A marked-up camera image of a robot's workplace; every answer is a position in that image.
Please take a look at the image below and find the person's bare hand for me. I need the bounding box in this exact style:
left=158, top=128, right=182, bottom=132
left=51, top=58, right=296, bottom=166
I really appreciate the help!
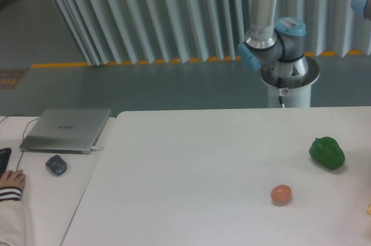
left=0, top=169, right=26, bottom=190

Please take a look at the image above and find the white folding screen partition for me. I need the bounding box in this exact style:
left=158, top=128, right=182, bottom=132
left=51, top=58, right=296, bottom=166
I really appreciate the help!
left=53, top=0, right=370, bottom=66

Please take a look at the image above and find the brown egg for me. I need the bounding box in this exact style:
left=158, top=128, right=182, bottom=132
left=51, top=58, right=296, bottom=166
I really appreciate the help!
left=270, top=184, right=292, bottom=204

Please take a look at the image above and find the green bell pepper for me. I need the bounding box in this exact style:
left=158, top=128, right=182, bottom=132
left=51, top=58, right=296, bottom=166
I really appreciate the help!
left=308, top=136, right=345, bottom=171

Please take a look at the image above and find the white striped sleeve forearm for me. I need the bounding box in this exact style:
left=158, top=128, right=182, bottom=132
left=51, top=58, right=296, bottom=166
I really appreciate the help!
left=1, top=186, right=26, bottom=245

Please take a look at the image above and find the black laptop cable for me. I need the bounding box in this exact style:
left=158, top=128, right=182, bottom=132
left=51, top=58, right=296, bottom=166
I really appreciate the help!
left=0, top=114, right=41, bottom=171

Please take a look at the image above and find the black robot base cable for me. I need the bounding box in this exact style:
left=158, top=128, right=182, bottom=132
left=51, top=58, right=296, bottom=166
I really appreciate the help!
left=277, top=76, right=286, bottom=109

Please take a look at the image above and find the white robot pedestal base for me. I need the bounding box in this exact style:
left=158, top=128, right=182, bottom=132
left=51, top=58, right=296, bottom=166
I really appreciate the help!
left=260, top=56, right=319, bottom=108

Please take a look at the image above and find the silver closed laptop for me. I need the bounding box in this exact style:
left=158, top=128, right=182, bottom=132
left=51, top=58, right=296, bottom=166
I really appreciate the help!
left=20, top=108, right=111, bottom=154

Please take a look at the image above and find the yellow object at edge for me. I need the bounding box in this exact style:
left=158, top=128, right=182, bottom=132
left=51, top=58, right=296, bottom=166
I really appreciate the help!
left=366, top=204, right=371, bottom=215

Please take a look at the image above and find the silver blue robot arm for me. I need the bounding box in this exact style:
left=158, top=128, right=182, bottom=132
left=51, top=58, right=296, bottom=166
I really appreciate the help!
left=238, top=0, right=370, bottom=70

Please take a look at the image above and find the dark grey small device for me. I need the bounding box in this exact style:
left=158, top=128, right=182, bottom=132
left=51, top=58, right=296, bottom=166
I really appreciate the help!
left=45, top=155, right=68, bottom=176

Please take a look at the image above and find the black keyboard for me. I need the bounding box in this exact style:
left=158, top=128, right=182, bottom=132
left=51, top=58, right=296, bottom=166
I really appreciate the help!
left=0, top=148, right=12, bottom=177

